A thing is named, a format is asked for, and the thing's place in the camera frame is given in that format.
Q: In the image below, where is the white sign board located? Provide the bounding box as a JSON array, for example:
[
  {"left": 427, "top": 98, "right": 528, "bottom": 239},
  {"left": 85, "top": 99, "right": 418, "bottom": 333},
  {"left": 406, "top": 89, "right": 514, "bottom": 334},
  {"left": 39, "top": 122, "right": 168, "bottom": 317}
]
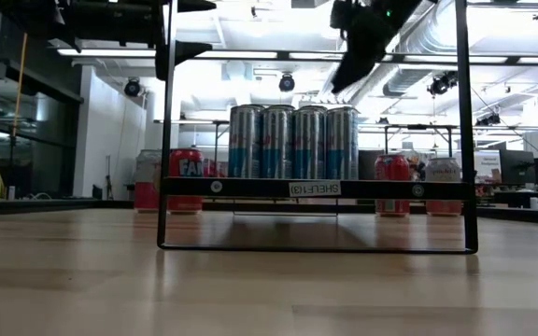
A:
[{"left": 476, "top": 149, "right": 503, "bottom": 181}]

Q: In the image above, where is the black tripod stand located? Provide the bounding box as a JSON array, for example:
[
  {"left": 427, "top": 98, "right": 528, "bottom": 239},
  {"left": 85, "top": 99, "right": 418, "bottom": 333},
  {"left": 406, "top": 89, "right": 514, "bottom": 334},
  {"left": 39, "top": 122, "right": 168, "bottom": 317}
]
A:
[{"left": 104, "top": 155, "right": 115, "bottom": 202}]

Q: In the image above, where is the black background table frame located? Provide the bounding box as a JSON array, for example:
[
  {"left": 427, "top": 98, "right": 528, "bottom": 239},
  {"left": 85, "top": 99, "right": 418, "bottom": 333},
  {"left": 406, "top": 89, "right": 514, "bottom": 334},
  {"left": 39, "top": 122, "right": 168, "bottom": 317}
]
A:
[{"left": 383, "top": 122, "right": 457, "bottom": 158}]

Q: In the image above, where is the red and white box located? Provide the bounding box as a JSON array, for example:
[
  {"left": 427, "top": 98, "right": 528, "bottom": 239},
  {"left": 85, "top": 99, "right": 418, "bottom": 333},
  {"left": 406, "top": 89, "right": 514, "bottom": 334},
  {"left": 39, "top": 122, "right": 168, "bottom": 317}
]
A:
[{"left": 202, "top": 158, "right": 230, "bottom": 178}]

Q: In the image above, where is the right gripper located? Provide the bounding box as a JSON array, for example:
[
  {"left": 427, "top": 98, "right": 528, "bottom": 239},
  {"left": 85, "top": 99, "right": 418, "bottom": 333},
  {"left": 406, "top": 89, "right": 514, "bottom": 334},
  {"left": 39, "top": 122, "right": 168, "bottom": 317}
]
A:
[{"left": 331, "top": 0, "right": 419, "bottom": 94}]

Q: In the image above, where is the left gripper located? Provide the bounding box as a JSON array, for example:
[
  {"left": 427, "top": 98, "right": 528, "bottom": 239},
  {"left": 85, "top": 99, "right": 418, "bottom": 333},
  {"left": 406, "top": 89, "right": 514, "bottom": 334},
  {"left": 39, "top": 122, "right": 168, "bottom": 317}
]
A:
[{"left": 154, "top": 0, "right": 218, "bottom": 81}]

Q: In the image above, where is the red Fanta can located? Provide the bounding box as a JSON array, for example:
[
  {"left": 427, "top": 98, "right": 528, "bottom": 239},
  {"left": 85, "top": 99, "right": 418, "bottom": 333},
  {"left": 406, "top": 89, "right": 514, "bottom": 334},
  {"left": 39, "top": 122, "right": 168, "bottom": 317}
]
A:
[
  {"left": 168, "top": 147, "right": 205, "bottom": 215},
  {"left": 374, "top": 153, "right": 411, "bottom": 217}
]

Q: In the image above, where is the wooden shelf black metal frame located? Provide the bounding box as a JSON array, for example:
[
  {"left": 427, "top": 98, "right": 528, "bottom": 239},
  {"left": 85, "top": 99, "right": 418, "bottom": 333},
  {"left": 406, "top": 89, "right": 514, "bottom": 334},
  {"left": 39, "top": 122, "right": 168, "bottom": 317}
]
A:
[{"left": 155, "top": 0, "right": 480, "bottom": 256}]

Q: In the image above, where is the white and red short can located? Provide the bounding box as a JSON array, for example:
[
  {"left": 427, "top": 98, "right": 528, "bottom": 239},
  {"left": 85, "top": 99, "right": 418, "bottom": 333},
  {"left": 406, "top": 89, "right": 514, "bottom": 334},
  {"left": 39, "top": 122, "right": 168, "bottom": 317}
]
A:
[
  {"left": 425, "top": 157, "right": 462, "bottom": 217},
  {"left": 134, "top": 148, "right": 162, "bottom": 212}
]

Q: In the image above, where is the round black ceiling spotlight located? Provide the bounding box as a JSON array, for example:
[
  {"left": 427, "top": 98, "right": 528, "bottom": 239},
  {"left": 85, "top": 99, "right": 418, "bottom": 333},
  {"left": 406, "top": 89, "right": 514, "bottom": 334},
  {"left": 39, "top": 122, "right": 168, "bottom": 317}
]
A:
[
  {"left": 123, "top": 77, "right": 142, "bottom": 98},
  {"left": 427, "top": 69, "right": 460, "bottom": 97},
  {"left": 277, "top": 72, "right": 296, "bottom": 93}
]

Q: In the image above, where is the long ceiling light strip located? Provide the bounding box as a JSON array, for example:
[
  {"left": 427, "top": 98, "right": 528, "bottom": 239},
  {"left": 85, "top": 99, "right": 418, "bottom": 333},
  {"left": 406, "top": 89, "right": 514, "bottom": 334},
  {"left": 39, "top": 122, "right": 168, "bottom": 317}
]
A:
[{"left": 56, "top": 48, "right": 538, "bottom": 65}]

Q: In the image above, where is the black aluminium rig frame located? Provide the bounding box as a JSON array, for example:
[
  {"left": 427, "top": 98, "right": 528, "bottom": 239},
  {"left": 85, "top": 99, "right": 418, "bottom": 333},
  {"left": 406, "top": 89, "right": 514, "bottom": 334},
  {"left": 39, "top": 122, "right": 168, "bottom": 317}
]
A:
[{"left": 0, "top": 198, "right": 538, "bottom": 228}]

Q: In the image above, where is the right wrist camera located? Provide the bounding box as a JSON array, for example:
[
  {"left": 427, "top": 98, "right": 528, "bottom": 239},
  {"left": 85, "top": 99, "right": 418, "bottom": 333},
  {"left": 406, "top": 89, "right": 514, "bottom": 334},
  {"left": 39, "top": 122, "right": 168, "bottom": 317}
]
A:
[{"left": 328, "top": 0, "right": 352, "bottom": 30}]

